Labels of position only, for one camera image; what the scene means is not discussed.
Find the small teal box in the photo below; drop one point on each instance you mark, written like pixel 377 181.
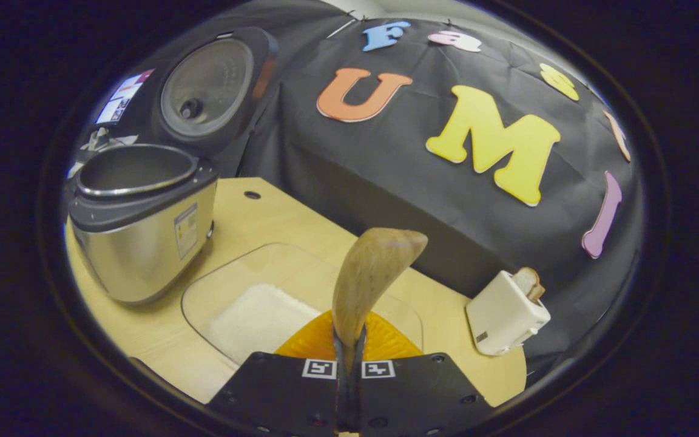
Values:
pixel 99 139

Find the white side table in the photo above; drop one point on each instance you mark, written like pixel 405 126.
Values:
pixel 124 141

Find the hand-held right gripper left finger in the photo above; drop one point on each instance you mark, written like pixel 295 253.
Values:
pixel 283 394

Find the clear plastic container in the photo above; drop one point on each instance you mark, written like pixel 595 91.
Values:
pixel 276 267

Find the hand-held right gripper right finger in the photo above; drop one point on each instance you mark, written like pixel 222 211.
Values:
pixel 416 394

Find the white toaster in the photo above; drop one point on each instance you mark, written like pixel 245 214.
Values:
pixel 504 321

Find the toast slice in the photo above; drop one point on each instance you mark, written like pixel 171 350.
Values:
pixel 530 282

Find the wooden spoon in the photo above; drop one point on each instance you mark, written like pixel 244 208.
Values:
pixel 364 273

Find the white rice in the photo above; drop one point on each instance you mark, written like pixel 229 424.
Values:
pixel 258 318

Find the dark silver rice cooker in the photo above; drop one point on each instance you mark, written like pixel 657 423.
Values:
pixel 143 249

